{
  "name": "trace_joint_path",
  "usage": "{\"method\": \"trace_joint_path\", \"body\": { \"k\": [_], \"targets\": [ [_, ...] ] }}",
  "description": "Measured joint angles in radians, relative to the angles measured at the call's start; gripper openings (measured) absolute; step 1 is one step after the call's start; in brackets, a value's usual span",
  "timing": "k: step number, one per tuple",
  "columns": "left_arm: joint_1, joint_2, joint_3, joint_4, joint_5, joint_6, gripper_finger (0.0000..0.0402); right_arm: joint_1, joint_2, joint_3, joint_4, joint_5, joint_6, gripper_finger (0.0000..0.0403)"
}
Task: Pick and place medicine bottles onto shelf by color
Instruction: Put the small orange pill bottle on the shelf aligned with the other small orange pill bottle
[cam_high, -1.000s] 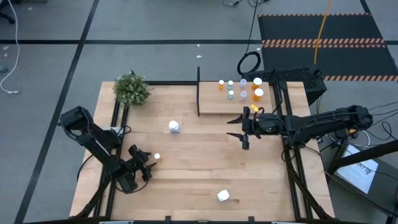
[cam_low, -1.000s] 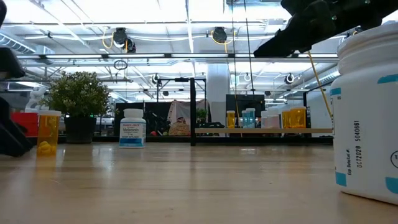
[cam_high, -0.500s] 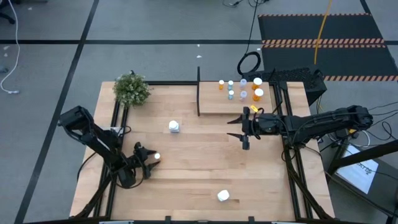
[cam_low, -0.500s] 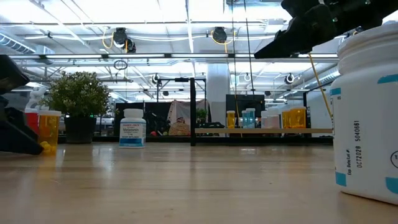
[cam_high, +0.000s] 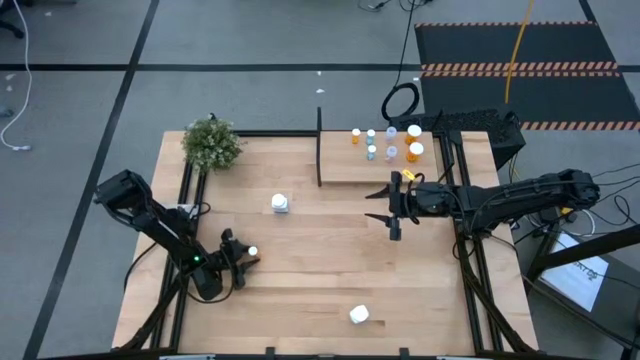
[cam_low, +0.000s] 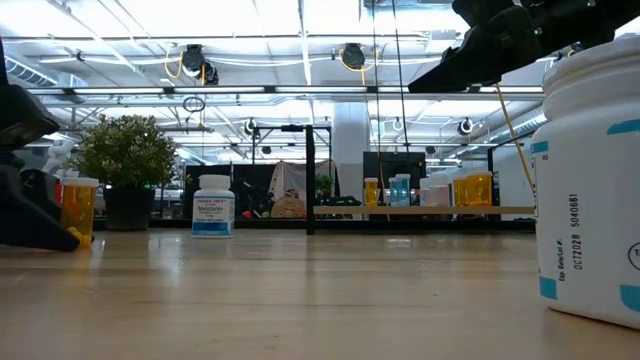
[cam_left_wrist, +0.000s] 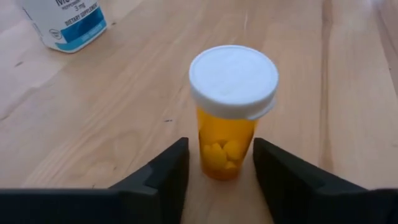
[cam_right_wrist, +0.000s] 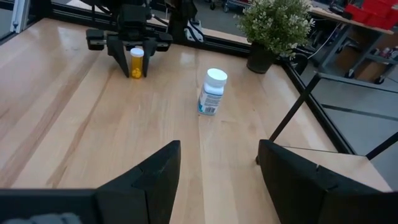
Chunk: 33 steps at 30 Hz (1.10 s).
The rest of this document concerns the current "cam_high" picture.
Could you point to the white melatonin bottle blue label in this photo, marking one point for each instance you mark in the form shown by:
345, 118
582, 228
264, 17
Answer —
279, 201

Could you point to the black hazard-striped floor mat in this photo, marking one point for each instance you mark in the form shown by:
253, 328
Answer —
565, 95

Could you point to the blue translucent pill bottle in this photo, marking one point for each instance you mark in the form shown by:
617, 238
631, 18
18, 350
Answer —
370, 134
371, 149

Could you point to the black aluminium table frame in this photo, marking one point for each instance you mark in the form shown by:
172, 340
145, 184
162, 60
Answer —
275, 133

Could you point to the black office chair base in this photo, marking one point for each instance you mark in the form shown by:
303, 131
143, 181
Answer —
10, 29

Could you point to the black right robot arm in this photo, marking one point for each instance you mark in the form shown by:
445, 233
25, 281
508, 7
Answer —
510, 195

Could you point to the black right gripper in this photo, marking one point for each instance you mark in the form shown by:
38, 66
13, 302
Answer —
425, 200

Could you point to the yellow gripper tag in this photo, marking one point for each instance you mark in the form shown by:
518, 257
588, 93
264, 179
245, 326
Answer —
408, 174

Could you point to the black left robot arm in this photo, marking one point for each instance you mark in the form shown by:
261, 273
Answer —
165, 232

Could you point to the white printed sheet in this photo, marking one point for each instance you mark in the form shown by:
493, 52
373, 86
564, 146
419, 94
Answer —
575, 277

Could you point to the large white supplement bottle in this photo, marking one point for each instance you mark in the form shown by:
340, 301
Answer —
359, 314

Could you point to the wooden shelf black metal frame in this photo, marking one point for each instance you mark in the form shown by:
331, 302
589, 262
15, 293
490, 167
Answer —
350, 170

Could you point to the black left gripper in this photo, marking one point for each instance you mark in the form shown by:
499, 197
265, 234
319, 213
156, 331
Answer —
227, 260

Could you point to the potted green plant black pot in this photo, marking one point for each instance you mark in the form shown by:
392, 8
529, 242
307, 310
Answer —
212, 145

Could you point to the black metal stand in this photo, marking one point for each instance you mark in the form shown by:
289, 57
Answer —
590, 248

